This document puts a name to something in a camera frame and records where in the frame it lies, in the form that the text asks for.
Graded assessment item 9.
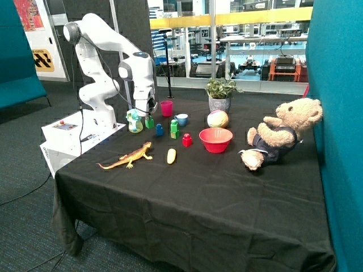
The blue green sippy cup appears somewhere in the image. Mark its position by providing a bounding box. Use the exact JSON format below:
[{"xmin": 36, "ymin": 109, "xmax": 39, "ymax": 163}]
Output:
[{"xmin": 126, "ymin": 109, "xmax": 143, "ymax": 133}]

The orange equipment rack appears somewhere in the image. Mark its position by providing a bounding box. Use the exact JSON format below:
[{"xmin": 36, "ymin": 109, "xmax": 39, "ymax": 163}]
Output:
[{"xmin": 268, "ymin": 56, "xmax": 301, "ymax": 82}]

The yellow toy corn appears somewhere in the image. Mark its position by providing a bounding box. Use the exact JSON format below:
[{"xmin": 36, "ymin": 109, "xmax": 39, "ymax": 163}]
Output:
[{"xmin": 167, "ymin": 148, "xmax": 176, "ymax": 164}]

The blue toy block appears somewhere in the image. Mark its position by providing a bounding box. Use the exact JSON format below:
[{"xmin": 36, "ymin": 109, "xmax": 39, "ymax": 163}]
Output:
[{"xmin": 155, "ymin": 124, "xmax": 164, "ymax": 136}]

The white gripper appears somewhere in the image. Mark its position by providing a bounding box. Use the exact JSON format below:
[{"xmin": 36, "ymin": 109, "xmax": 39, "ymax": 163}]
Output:
[{"xmin": 133, "ymin": 86, "xmax": 158, "ymax": 119}]

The white lab table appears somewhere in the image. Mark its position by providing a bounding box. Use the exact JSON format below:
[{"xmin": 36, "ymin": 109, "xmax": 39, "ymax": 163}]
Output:
[{"xmin": 221, "ymin": 35, "xmax": 307, "ymax": 74}]

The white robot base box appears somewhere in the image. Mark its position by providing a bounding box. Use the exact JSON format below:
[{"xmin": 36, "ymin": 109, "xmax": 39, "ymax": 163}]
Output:
[{"xmin": 40, "ymin": 109, "xmax": 125, "ymax": 176}]

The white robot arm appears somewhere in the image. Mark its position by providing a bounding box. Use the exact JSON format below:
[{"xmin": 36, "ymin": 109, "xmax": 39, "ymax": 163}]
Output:
[{"xmin": 64, "ymin": 13, "xmax": 158, "ymax": 128}]

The teal sofa left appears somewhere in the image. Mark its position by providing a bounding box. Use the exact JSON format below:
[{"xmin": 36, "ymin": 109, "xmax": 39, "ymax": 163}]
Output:
[{"xmin": 0, "ymin": 1, "xmax": 47, "ymax": 109}]

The black tablecloth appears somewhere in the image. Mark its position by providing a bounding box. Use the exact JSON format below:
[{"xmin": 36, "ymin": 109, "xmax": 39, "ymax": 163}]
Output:
[{"xmin": 52, "ymin": 99, "xmax": 336, "ymax": 271}]

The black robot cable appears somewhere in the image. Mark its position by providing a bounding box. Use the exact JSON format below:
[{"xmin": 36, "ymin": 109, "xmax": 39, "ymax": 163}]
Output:
[{"xmin": 69, "ymin": 32, "xmax": 150, "ymax": 155}]

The red plastic bowl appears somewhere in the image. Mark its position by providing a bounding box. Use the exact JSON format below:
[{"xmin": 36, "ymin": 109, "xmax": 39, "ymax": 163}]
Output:
[{"xmin": 199, "ymin": 127, "xmax": 233, "ymax": 154}]

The red toy block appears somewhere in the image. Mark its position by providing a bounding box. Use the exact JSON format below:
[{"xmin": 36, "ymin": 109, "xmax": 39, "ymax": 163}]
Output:
[{"xmin": 182, "ymin": 133, "xmax": 193, "ymax": 147}]

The pink plastic cup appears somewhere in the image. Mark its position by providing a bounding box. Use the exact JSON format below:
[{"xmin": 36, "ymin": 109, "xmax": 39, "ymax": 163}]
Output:
[{"xmin": 160, "ymin": 100, "xmax": 173, "ymax": 117}]

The red wall poster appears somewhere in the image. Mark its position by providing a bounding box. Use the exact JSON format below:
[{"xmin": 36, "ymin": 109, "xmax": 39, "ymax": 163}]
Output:
[{"xmin": 13, "ymin": 0, "xmax": 45, "ymax": 32}]

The blue white teacup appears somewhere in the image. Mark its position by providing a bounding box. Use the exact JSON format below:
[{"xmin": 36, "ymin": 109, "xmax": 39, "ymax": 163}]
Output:
[{"xmin": 174, "ymin": 113, "xmax": 188, "ymax": 126}]

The black floor cable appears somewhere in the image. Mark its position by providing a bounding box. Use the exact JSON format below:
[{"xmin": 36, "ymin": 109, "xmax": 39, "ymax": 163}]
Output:
[{"xmin": 0, "ymin": 172, "xmax": 52, "ymax": 206}]

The brown teddy bear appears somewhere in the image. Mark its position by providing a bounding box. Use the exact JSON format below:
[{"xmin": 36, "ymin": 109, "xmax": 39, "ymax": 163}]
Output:
[{"xmin": 239, "ymin": 98, "xmax": 323, "ymax": 171}]

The yellow black sign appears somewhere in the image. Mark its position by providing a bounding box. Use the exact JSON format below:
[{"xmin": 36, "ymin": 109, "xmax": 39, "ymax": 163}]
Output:
[{"xmin": 32, "ymin": 49, "xmax": 54, "ymax": 73}]

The teal partition right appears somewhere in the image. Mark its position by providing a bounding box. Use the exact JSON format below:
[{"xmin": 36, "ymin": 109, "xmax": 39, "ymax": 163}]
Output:
[{"xmin": 306, "ymin": 1, "xmax": 362, "ymax": 271}]

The pastel soft ball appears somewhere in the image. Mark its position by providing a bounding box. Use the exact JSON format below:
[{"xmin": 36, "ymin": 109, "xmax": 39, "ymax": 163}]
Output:
[{"xmin": 207, "ymin": 110, "xmax": 229, "ymax": 128}]

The green block with yellow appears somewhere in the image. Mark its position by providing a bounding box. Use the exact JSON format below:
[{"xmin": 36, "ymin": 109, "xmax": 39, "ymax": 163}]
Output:
[{"xmin": 170, "ymin": 131, "xmax": 180, "ymax": 139}]

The orange toy lizard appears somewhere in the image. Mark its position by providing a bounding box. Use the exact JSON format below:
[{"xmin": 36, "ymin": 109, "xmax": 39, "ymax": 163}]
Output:
[{"xmin": 98, "ymin": 142, "xmax": 153, "ymax": 169}]

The potted green plant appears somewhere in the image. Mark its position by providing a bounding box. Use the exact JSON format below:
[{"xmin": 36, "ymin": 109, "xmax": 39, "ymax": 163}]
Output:
[{"xmin": 205, "ymin": 78, "xmax": 243, "ymax": 113}]

